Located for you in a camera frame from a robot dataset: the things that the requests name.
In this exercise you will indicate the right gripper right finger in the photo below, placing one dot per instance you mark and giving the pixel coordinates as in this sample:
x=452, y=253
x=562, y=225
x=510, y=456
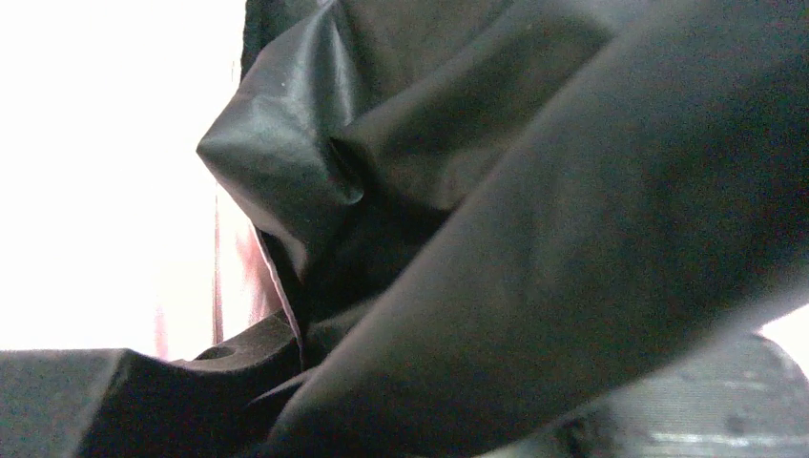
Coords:
x=747, y=398

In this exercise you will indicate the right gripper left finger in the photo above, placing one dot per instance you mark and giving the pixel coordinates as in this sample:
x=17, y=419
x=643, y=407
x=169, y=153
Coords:
x=120, y=403

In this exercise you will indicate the pink and black folding umbrella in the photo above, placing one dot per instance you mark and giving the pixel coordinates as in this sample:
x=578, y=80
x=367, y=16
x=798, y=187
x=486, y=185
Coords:
x=487, y=214

